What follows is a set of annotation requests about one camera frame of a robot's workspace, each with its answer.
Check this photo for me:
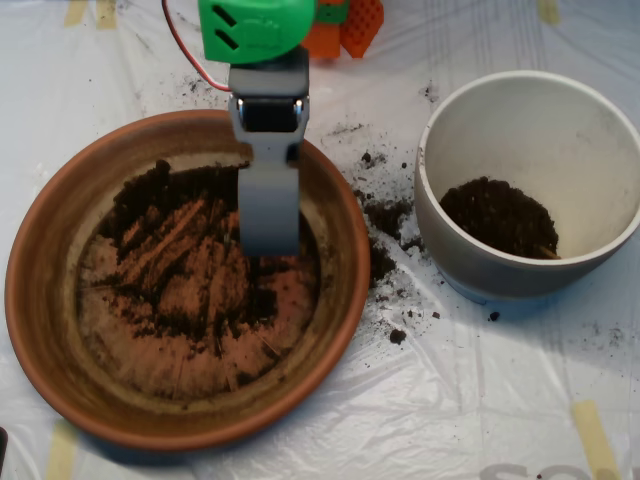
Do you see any dark soil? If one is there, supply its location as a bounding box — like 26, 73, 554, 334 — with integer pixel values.
92, 159, 311, 359
438, 175, 561, 260

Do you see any clear plastic sheet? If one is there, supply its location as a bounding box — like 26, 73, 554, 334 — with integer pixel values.
0, 0, 640, 480

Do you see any white ceramic pot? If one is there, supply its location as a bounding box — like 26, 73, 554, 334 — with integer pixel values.
413, 69, 640, 304

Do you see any terracotta saucer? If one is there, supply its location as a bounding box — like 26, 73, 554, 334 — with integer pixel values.
4, 109, 372, 454

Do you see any spilled soil pile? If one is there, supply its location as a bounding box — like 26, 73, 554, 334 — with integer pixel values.
352, 187, 426, 291

